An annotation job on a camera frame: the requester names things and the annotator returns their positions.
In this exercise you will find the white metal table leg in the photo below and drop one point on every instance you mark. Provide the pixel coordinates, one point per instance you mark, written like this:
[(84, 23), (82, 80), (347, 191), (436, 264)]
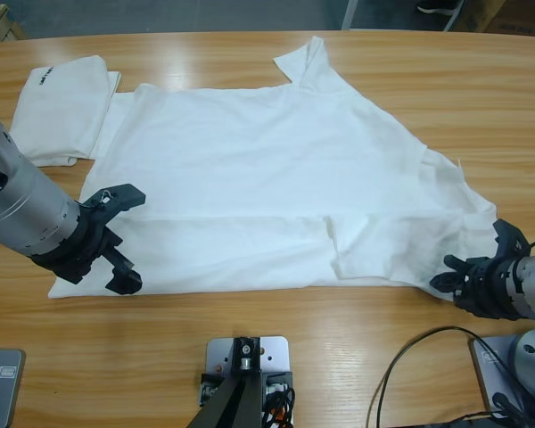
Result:
[(350, 15), (457, 15)]

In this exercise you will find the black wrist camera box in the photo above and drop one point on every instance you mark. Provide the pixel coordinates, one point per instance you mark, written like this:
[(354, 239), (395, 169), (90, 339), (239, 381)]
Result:
[(125, 194), (512, 241)]

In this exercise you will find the white block with dark post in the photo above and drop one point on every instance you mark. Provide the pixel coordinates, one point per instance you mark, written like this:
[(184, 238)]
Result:
[(274, 352)]

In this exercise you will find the wooden pallet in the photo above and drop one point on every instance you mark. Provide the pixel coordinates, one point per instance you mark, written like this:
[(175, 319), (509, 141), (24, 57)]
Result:
[(0, 24)]

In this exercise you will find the brown cardboard box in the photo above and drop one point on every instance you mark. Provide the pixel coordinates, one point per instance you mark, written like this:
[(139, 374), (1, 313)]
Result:
[(508, 18)]

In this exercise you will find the black shoe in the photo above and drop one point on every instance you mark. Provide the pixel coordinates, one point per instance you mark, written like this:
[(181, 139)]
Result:
[(439, 6)]

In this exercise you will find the folded white T-shirt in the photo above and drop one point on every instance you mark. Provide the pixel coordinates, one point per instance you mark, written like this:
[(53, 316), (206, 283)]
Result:
[(62, 111)]

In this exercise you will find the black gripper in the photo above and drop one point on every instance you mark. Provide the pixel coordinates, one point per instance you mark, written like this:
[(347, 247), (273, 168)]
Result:
[(490, 290), (76, 249)]

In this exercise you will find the grey base plate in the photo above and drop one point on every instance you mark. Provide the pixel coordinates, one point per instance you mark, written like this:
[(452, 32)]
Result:
[(2, 388), (490, 370)]

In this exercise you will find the white t-shirt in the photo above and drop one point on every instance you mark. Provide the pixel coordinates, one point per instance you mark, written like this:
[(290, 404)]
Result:
[(272, 178), (62, 111)]

